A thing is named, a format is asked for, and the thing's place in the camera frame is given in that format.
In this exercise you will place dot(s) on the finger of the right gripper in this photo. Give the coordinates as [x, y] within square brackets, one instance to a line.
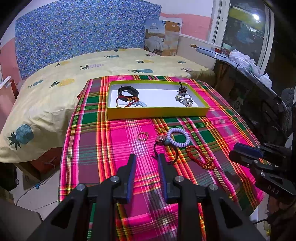
[245, 155]

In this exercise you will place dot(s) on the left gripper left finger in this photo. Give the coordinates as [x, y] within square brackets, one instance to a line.
[124, 191]

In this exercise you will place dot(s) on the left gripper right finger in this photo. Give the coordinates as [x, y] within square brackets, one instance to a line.
[171, 189]

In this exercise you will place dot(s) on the black cord bracelet grey bead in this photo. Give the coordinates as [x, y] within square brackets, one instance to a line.
[163, 140]

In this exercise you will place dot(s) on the dark side desk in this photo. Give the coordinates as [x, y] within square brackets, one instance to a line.
[268, 114]

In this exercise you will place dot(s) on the pink plaid tablecloth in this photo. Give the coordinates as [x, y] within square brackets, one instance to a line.
[96, 147]

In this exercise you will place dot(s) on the dark beaded tassel charm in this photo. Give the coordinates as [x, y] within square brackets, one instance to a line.
[182, 89]

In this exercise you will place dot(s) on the white crumpled cloth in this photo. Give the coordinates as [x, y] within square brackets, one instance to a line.
[249, 64]

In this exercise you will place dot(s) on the yellow-green shallow tray box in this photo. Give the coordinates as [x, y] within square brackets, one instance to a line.
[157, 99]

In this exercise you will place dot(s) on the black fitness band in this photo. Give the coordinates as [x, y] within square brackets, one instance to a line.
[127, 93]

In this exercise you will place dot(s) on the yellow pineapple bedsheet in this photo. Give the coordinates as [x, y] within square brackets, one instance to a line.
[39, 118]

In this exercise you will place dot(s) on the bedding set cardboard box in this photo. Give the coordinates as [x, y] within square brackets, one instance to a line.
[161, 37]

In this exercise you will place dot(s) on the blue floral headboard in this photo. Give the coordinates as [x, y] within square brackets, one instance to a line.
[65, 29]

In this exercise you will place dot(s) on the window frame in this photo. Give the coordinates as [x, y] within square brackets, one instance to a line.
[247, 26]

